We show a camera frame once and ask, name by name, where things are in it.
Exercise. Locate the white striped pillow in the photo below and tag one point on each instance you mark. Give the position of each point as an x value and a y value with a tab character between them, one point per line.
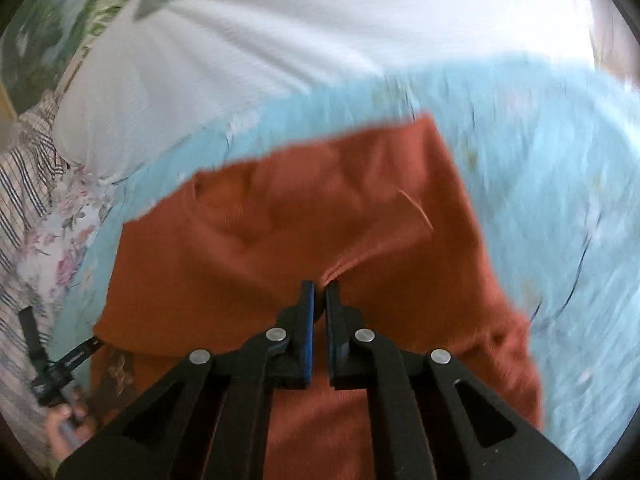
300	40

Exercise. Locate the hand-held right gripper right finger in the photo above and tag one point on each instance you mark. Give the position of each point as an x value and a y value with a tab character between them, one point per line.
331	330

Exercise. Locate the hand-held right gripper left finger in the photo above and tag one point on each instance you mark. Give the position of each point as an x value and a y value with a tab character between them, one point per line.
307	330

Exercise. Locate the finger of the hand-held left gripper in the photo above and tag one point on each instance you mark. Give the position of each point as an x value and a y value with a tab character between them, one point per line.
80	351
31	335

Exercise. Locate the pink floral pillow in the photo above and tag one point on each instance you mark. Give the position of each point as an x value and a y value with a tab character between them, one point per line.
70	230

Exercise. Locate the plaid quilt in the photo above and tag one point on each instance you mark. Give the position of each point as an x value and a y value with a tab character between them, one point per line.
25	190

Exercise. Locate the person's left hand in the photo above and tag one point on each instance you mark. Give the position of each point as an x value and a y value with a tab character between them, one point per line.
62	435

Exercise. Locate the green leaf patterned cloth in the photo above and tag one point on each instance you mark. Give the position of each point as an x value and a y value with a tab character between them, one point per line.
65	25

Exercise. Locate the rust orange towel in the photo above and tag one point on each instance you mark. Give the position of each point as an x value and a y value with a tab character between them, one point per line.
310	210

